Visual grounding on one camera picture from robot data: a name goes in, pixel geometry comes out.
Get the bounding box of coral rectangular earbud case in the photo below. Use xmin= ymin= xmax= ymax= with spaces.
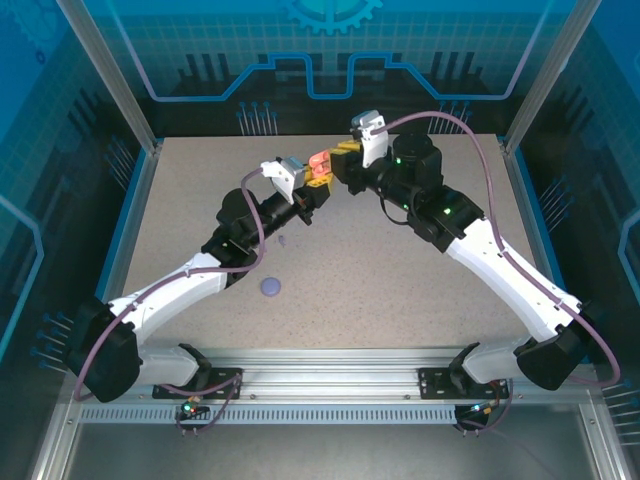
xmin=307 ymin=148 xmax=335 ymax=180

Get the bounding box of blue edge strip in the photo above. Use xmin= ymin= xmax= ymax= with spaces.
xmin=87 ymin=149 xmax=151 ymax=306
xmin=512 ymin=149 xmax=584 ymax=314

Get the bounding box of aluminium front beam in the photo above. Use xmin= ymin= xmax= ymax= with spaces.
xmin=64 ymin=348 xmax=599 ymax=404

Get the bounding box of small LED circuit board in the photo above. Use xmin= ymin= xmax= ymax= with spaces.
xmin=457 ymin=401 xmax=494 ymax=420
xmin=180 ymin=394 xmax=209 ymax=419

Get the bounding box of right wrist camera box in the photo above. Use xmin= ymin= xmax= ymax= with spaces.
xmin=350 ymin=109 xmax=389 ymax=170

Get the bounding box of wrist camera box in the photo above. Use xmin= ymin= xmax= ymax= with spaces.
xmin=350 ymin=109 xmax=389 ymax=170
xmin=260 ymin=156 xmax=308 ymax=204

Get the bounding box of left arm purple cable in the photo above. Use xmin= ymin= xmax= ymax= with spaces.
xmin=72 ymin=167 xmax=246 ymax=436

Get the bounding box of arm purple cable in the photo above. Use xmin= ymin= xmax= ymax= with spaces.
xmin=72 ymin=167 xmax=246 ymax=436
xmin=374 ymin=110 xmax=623 ymax=435

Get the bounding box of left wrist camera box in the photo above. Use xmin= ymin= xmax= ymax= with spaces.
xmin=260 ymin=156 xmax=308 ymax=204

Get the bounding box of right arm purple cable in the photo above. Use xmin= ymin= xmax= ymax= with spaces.
xmin=374 ymin=110 xmax=623 ymax=435

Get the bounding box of aluminium side rail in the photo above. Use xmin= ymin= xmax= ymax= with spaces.
xmin=501 ymin=142 xmax=564 ymax=314
xmin=97 ymin=142 xmax=165 ymax=309

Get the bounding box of aluminium frame post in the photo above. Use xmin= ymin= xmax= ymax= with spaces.
xmin=56 ymin=0 xmax=165 ymax=154
xmin=502 ymin=0 xmax=604 ymax=154

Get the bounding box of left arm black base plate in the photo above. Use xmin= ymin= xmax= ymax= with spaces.
xmin=152 ymin=367 xmax=245 ymax=400

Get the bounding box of slotted grey cable duct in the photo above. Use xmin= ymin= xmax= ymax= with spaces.
xmin=79 ymin=405 xmax=459 ymax=425

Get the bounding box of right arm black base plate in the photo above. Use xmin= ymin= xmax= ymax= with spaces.
xmin=417 ymin=367 xmax=510 ymax=400

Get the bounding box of aluminium lower frame bar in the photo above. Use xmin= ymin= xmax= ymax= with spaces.
xmin=577 ymin=394 xmax=631 ymax=480
xmin=27 ymin=389 xmax=84 ymax=480

